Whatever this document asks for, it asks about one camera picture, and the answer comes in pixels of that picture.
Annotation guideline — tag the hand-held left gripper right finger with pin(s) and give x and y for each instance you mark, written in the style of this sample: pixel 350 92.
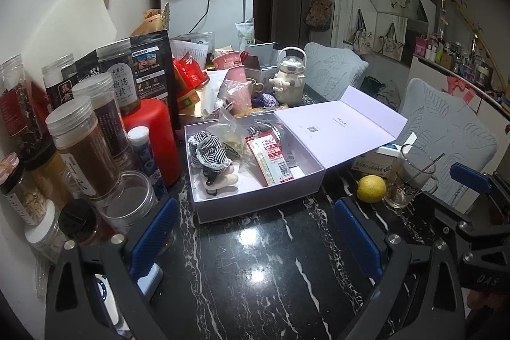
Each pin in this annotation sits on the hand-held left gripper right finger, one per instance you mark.
pixel 356 236

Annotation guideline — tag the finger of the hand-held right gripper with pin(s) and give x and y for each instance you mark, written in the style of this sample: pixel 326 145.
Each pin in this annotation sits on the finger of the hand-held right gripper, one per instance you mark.
pixel 450 220
pixel 470 176

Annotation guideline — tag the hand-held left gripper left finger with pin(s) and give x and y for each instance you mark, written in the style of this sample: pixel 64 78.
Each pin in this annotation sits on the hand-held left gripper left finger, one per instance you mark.
pixel 153 236

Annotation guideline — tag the lace-trimmed gingham scrunchie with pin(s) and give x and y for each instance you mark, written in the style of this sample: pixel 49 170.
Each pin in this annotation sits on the lace-trimmed gingham scrunchie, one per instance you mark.
pixel 209 152

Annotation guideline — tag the lavender gift box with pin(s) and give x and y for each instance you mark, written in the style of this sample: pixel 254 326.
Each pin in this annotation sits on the lavender gift box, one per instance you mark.
pixel 255 200

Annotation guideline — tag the red white snack packet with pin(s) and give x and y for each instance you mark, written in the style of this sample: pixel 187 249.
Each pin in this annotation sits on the red white snack packet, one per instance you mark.
pixel 271 162

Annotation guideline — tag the silver foil packet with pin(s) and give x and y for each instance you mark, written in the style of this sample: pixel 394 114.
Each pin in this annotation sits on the silver foil packet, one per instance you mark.
pixel 281 133

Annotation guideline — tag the clear zip bag white snacks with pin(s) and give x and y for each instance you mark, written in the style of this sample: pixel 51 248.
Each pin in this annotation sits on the clear zip bag white snacks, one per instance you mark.
pixel 231 133

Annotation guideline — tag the small gingham scrunchie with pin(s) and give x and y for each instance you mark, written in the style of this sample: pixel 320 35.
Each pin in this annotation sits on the small gingham scrunchie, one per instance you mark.
pixel 255 130

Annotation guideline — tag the light blue case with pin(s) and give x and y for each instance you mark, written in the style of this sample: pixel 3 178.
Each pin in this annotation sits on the light blue case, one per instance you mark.
pixel 153 276

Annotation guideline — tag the metal spoon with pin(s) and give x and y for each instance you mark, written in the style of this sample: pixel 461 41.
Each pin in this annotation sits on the metal spoon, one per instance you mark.
pixel 432 162

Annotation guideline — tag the grey quilted chair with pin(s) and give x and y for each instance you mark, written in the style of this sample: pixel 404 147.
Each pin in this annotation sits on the grey quilted chair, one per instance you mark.
pixel 450 141
pixel 334 69

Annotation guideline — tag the wide clear plastic tub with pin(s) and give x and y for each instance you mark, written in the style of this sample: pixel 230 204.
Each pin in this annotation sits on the wide clear plastic tub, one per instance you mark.
pixel 127 200

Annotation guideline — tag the yellow lemon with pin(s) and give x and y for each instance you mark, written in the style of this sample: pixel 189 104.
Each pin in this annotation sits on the yellow lemon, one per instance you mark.
pixel 371 188

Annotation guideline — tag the glass mug with cartoon print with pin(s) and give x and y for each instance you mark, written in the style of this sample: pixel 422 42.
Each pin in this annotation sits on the glass mug with cartoon print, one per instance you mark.
pixel 406 180

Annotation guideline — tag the white paper tag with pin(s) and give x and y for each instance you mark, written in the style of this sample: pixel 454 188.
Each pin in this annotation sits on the white paper tag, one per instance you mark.
pixel 410 139

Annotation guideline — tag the white medicine box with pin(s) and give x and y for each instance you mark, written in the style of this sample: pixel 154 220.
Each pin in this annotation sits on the white medicine box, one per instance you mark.
pixel 370 166

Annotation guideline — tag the white round-button device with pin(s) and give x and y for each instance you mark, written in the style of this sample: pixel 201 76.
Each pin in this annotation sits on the white round-button device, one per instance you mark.
pixel 105 292

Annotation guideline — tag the blue white tablet tube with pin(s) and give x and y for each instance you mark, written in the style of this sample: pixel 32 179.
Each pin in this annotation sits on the blue white tablet tube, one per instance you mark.
pixel 145 160

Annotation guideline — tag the dark-capped spice bottle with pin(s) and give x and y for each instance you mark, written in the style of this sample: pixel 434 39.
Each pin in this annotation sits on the dark-capped spice bottle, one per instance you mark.
pixel 77 220

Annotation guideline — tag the small white blue box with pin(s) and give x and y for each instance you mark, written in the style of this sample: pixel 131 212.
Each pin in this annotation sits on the small white blue box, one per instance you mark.
pixel 388 152

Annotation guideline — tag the metal handrail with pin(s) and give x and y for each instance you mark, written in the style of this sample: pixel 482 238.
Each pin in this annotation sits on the metal handrail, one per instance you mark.
pixel 478 85

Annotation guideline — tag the pink tags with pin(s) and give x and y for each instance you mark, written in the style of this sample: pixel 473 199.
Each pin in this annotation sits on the pink tags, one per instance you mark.
pixel 458 83

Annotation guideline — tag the red plastic canister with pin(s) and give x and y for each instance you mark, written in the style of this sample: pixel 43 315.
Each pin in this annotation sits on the red plastic canister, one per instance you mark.
pixel 153 141

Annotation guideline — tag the cluster of clear food jars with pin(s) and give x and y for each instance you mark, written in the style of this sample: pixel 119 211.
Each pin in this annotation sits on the cluster of clear food jars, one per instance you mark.
pixel 87 149

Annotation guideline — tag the row of small bottles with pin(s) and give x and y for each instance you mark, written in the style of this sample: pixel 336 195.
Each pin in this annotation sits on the row of small bottles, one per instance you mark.
pixel 454 53

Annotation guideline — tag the dark green bag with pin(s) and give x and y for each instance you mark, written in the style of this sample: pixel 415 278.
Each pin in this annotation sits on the dark green bag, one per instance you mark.
pixel 372 85

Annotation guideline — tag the orange green snack packet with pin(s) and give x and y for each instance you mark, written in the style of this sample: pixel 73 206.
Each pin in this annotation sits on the orange green snack packet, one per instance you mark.
pixel 187 98

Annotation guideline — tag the white tote bag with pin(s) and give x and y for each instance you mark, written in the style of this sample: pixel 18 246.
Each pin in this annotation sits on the white tote bag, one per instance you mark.
pixel 392 43
pixel 360 39

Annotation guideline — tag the purple foil wrapper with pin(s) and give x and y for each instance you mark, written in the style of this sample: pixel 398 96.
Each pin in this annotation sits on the purple foil wrapper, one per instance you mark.
pixel 265 100

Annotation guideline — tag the red snack bag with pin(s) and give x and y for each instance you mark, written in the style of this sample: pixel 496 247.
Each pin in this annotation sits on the red snack bag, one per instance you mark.
pixel 191 71

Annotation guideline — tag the pink cup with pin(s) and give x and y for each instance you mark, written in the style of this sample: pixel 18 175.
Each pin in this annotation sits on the pink cup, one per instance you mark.
pixel 239 89

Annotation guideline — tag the white cartoon water bottle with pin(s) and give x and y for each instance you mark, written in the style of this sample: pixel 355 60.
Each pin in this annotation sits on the white cartoon water bottle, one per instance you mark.
pixel 289 77

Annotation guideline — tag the black printed pouch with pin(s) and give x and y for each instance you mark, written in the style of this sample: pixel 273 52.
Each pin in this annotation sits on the black printed pouch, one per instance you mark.
pixel 153 61

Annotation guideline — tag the bamboo stick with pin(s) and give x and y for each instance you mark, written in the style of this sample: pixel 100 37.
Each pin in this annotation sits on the bamboo stick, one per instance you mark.
pixel 458 1

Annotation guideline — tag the small beige mug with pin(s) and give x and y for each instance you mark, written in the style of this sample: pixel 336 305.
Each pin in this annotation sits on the small beige mug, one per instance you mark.
pixel 255 87

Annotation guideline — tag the grey cardboard box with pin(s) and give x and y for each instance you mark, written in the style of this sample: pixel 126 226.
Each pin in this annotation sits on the grey cardboard box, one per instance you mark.
pixel 263 57

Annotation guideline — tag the green white pouch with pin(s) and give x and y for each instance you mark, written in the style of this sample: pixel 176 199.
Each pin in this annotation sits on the green white pouch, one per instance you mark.
pixel 245 33

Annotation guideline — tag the brown tote bag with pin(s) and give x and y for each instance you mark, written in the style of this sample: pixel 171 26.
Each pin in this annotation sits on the brown tote bag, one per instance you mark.
pixel 318 11

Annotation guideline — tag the white foam board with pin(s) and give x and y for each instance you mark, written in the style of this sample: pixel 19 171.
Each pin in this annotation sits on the white foam board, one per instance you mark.
pixel 71 21

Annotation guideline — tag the white mini fridge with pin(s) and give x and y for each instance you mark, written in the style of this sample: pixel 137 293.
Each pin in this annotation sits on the white mini fridge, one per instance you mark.
pixel 227 9

